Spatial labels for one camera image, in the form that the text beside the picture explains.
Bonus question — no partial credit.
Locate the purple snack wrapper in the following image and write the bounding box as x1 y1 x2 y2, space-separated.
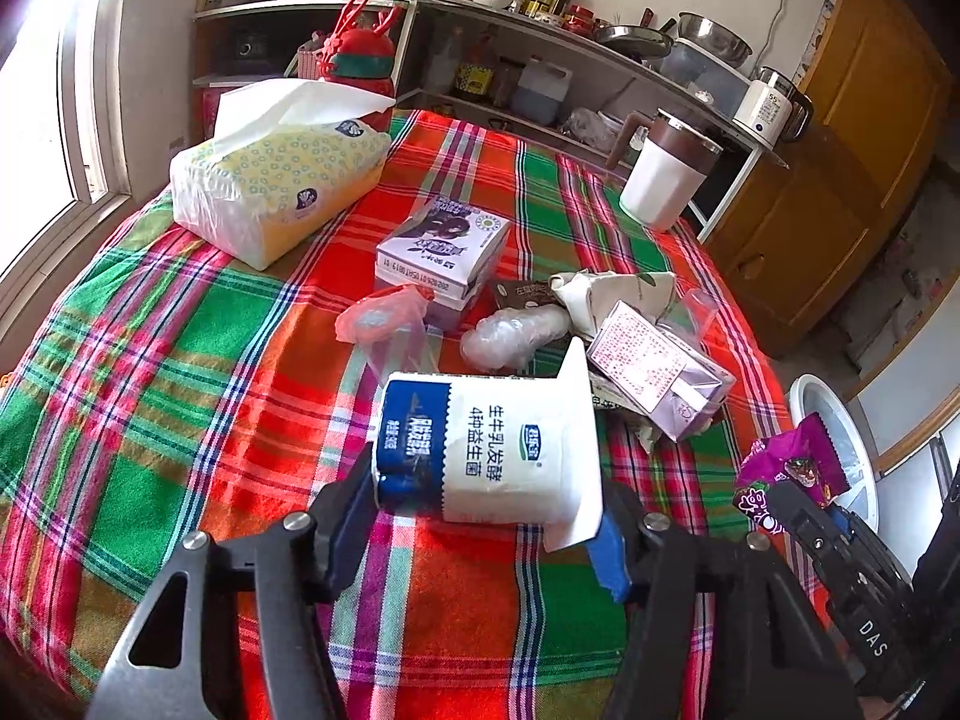
732 413 850 535

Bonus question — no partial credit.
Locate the pink white milk carton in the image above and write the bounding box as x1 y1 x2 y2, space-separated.
587 301 736 442

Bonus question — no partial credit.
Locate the clear cup red lid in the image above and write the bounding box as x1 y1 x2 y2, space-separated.
334 284 438 387

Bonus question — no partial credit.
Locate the white paper leaf bag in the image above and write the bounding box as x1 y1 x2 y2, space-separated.
548 270 675 340

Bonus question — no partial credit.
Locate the small clear plastic cup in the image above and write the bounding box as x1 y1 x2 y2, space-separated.
682 288 719 344

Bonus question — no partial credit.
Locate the white trash bin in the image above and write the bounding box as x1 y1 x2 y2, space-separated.
788 374 880 532

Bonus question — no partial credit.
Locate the metal kitchen shelf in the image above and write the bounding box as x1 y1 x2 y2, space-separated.
189 0 771 238

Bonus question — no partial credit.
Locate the red green plaid tablecloth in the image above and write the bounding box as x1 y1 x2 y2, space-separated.
2 112 791 718

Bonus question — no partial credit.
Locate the brown coffee sachet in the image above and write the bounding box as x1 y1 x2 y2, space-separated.
490 280 560 310

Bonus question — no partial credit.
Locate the purple milk carton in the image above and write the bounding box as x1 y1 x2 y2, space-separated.
374 197 511 312

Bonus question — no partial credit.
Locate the white brown lidded jug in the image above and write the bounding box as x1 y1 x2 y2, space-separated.
605 109 722 231

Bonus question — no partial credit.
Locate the yellow tissue pack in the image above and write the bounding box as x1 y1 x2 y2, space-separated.
169 78 394 271

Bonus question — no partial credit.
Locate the white electric kettle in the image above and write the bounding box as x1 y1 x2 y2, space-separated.
734 67 814 148

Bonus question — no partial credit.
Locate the white plastic jerrycan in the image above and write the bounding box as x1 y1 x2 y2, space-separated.
509 57 573 127

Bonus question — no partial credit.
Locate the steel frying pan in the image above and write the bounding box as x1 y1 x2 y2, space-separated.
594 25 674 62

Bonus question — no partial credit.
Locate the steel mixing bowl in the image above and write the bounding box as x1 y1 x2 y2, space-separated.
677 11 754 68

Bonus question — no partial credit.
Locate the red reindeer water bottle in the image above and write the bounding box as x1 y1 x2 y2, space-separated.
317 0 402 98

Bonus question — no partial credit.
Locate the red lidded jar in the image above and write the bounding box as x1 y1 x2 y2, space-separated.
562 5 596 37

